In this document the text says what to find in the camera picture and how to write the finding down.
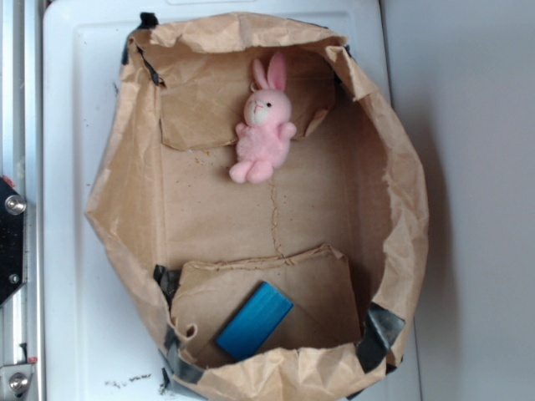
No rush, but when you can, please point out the pink plush bunny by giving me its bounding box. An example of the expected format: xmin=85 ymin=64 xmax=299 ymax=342
xmin=229 ymin=52 xmax=297 ymax=184

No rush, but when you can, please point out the aluminium frame rail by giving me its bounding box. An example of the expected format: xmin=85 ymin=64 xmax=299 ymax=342
xmin=1 ymin=1 xmax=46 ymax=400

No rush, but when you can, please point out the brown paper bag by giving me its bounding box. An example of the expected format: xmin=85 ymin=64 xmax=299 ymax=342
xmin=86 ymin=13 xmax=429 ymax=400

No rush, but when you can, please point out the black metal bracket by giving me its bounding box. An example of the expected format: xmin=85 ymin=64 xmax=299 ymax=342
xmin=0 ymin=177 xmax=27 ymax=307

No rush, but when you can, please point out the blue rectangular block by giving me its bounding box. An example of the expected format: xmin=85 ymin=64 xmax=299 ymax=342
xmin=216 ymin=282 xmax=293 ymax=361

